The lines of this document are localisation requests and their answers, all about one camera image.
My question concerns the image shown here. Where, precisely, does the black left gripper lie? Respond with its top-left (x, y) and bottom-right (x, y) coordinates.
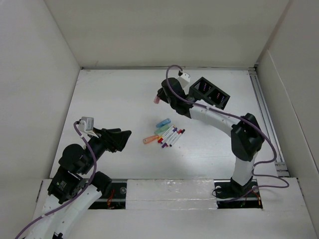
top-left (81, 125), bottom-right (132, 173)

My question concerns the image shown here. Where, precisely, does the blue highlighter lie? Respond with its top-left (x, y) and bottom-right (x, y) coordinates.
top-left (156, 118), bottom-right (171, 128)

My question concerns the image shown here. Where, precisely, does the pink highlighter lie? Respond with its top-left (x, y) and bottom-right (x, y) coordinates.
top-left (154, 95), bottom-right (160, 104)

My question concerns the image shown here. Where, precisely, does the green highlighter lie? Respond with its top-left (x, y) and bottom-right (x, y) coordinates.
top-left (154, 124), bottom-right (170, 135)

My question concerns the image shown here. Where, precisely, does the orange highlighter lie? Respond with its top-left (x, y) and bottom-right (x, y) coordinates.
top-left (143, 135), bottom-right (159, 144)

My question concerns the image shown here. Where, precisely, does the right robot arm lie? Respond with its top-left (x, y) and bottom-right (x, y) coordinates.
top-left (157, 77), bottom-right (264, 199)

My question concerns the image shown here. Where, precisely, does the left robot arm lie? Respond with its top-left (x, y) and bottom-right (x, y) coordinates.
top-left (16, 121), bottom-right (132, 239)

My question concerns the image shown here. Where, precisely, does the purple cap marker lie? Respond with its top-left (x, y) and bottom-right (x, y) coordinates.
top-left (161, 127), bottom-right (178, 148)

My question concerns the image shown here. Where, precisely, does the red cap marker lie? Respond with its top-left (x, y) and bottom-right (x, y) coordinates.
top-left (165, 129), bottom-right (181, 147)
top-left (158, 130), bottom-right (173, 143)

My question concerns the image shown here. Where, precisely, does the black two-compartment pen holder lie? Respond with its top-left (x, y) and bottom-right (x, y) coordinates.
top-left (188, 77), bottom-right (230, 110)

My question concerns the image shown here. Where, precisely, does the black cap marker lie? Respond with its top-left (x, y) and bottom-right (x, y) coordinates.
top-left (169, 129), bottom-right (185, 147)

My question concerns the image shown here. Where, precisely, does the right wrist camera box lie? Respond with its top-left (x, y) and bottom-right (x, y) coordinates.
top-left (178, 71), bottom-right (190, 89)

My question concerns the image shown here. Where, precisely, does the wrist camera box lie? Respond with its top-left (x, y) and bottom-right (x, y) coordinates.
top-left (178, 71), bottom-right (190, 89)
top-left (78, 117), bottom-right (94, 132)

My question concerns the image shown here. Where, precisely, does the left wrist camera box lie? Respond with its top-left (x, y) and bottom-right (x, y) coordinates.
top-left (78, 117), bottom-right (94, 132)

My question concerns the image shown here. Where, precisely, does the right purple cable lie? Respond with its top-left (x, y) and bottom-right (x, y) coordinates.
top-left (166, 65), bottom-right (290, 203)

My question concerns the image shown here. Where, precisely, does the purple cable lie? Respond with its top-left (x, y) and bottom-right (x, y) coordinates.
top-left (14, 120), bottom-right (97, 239)
top-left (166, 65), bottom-right (290, 203)

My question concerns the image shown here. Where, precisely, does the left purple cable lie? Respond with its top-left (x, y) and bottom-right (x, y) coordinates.
top-left (14, 120), bottom-right (97, 239)

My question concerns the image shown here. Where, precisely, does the aluminium rail right side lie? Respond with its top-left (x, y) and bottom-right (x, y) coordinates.
top-left (248, 68), bottom-right (290, 178)

